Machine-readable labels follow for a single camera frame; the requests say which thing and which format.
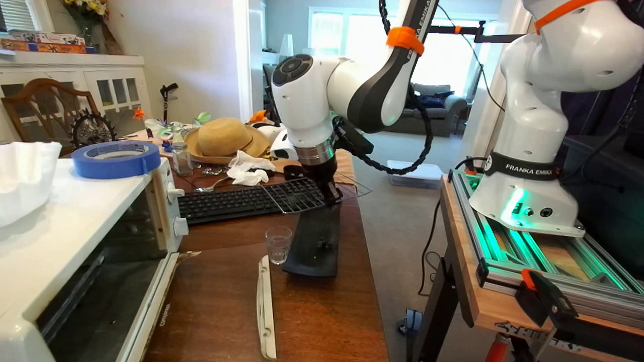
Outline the small glass jar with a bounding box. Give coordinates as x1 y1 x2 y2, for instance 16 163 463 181
174 149 194 174

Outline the metal wire oven rack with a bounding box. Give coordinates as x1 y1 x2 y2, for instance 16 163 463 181
264 179 341 213

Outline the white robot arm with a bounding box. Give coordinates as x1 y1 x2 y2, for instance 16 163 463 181
271 0 644 236

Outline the white fluted bowl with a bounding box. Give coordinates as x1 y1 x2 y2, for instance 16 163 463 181
0 140 62 226

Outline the dark wooden chair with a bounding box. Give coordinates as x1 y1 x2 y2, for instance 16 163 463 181
2 77 98 154

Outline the black computer keyboard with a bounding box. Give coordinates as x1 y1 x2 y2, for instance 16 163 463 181
177 179 330 226

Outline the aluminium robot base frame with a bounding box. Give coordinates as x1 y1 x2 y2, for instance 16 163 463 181
439 167 644 362

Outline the black gear sculpture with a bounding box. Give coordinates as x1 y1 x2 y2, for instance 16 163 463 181
71 111 116 149

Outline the white mini toaster oven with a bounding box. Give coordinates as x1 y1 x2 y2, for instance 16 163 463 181
0 158 187 362

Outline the black camera mount rod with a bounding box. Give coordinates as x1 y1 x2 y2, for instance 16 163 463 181
429 19 522 41

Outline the blue tape roll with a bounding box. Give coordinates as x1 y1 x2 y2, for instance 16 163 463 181
72 140 160 179

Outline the white glass-door cabinet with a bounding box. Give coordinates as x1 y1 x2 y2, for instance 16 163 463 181
0 49 150 149

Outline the straw sun hat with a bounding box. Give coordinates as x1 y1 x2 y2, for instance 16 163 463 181
186 119 271 164

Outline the small clear glass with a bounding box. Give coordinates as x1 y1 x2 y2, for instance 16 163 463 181
264 231 292 265

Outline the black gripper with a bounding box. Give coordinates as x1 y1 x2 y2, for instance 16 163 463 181
301 158 342 205

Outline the white crumpled tissue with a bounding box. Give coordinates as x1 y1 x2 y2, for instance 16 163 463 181
228 151 274 186

